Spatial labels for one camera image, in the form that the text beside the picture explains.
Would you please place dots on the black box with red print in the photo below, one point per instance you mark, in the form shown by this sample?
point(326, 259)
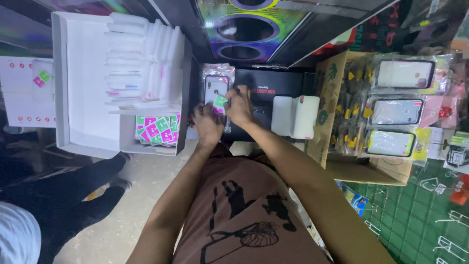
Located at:
point(273, 82)

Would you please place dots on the clear screen protector with stickers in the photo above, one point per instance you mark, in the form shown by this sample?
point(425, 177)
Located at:
point(42, 80)

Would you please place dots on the colourful speaker box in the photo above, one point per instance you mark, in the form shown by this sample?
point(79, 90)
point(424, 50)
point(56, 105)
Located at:
point(252, 29)

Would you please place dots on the stack of white foam sleeves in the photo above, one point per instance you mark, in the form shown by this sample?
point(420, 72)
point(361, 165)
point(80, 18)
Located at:
point(143, 62)

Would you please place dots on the pink packet with red tag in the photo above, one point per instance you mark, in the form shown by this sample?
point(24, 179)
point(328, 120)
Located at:
point(441, 112)

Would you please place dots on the large white cardboard box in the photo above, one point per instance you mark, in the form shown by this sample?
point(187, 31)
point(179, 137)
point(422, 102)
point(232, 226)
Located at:
point(86, 91)

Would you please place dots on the blue printed packet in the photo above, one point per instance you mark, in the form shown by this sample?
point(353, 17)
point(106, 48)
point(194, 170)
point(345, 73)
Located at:
point(357, 200)

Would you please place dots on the heap of black yellow packets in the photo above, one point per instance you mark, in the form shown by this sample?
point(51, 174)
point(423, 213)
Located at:
point(351, 106)

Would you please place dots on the red small box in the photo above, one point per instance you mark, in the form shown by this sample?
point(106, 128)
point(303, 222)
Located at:
point(461, 190)

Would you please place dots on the person's right hand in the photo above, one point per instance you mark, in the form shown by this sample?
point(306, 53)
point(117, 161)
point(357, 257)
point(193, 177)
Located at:
point(240, 108)

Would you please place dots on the pile of green pink sachets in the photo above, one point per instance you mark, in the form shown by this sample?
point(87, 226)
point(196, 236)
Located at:
point(157, 130)

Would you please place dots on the flat white box red dots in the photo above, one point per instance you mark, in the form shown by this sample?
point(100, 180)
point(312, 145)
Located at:
point(22, 106)

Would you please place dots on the bagged phone case pink trim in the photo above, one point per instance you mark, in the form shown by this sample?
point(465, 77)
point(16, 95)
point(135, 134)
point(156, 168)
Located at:
point(215, 86)

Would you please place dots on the green and pink wipe packet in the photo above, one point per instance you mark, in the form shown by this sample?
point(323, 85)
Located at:
point(220, 102)

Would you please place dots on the person's right fingers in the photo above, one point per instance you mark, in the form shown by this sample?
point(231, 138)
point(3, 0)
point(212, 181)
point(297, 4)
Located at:
point(231, 99)

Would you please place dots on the bagged phone screen black frame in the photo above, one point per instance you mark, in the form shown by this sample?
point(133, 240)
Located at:
point(390, 143)
point(397, 112)
point(405, 73)

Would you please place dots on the white packet with black print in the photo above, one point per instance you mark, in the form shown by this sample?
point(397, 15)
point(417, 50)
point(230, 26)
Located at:
point(456, 156)

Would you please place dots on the person's left fingers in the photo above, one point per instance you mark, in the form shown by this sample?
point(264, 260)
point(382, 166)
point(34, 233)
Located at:
point(204, 110)

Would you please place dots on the brown cardboard carton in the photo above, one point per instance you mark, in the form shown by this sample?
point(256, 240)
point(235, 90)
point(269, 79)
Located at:
point(366, 170)

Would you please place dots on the brown t-shirt with black print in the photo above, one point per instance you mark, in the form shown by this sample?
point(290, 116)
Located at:
point(241, 212)

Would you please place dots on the white folded phone cover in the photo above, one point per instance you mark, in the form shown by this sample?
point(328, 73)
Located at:
point(296, 116)

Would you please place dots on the person's left hand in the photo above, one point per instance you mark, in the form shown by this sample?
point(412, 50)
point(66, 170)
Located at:
point(207, 126)

